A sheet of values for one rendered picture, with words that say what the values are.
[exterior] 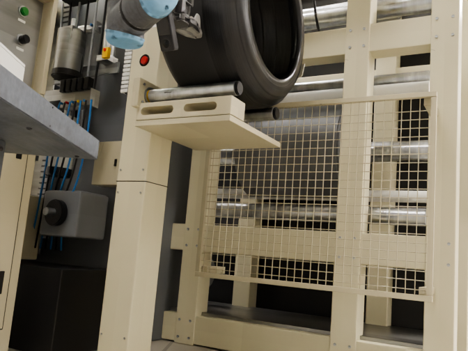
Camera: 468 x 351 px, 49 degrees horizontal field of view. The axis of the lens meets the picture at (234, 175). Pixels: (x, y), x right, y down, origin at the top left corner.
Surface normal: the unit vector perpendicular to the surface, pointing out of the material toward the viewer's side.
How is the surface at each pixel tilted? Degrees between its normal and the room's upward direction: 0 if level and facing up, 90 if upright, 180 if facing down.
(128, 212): 90
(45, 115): 90
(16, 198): 90
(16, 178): 90
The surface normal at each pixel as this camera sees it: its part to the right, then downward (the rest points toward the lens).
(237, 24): 0.25, 0.23
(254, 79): 0.40, 0.64
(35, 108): 1.00, 0.07
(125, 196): -0.48, -0.18
